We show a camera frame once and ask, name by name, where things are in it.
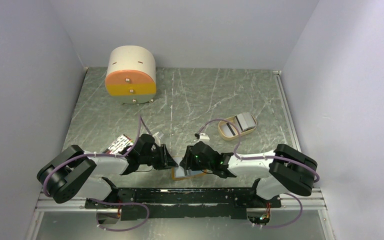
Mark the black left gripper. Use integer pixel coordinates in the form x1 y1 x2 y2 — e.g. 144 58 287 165
139 143 179 170

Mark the orange blue card holder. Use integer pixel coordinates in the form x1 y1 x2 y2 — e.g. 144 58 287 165
171 156 208 181

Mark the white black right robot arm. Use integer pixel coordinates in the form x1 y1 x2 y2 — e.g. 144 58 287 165
178 141 320 207

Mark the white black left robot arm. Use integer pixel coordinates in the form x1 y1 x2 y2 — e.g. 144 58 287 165
36 133 178 208

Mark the stack of grey cards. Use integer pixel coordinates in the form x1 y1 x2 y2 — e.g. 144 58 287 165
234 112 257 132

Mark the beige oval tray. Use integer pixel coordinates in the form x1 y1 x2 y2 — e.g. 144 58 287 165
218 115 258 141

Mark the colourful striped packet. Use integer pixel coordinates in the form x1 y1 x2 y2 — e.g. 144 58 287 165
103 134 134 154

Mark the beige orange drawer cabinet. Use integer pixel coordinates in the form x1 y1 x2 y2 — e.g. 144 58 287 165
104 45 157 105

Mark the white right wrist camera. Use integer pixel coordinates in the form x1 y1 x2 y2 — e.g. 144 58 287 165
194 132 210 144

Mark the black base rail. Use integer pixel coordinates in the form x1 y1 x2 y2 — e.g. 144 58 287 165
84 181 282 221

